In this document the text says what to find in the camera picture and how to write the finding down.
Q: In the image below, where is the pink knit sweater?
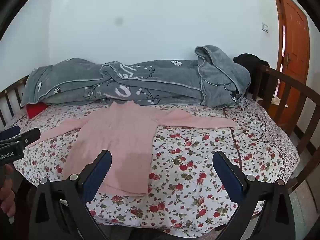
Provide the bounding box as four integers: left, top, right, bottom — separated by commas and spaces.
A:
38, 101, 236, 196

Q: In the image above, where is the person's left hand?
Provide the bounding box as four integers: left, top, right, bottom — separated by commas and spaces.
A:
1, 164, 16, 218

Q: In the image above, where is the red pillow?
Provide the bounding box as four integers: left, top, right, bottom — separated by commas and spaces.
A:
25, 102, 48, 119

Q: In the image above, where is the floral bed sheet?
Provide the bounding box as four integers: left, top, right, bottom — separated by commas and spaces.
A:
12, 96, 300, 238

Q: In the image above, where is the grey floral blanket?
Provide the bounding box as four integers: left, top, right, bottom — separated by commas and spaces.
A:
21, 46, 251, 108

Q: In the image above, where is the black garment on footboard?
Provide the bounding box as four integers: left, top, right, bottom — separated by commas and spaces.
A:
233, 54, 270, 98

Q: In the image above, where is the orange wooden door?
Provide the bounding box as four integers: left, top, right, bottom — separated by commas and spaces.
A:
270, 0, 311, 131

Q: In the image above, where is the dark wooden bed frame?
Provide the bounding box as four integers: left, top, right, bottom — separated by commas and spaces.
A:
0, 64, 320, 193

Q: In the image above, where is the white wall switch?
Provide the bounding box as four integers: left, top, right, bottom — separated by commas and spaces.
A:
262, 22, 268, 33

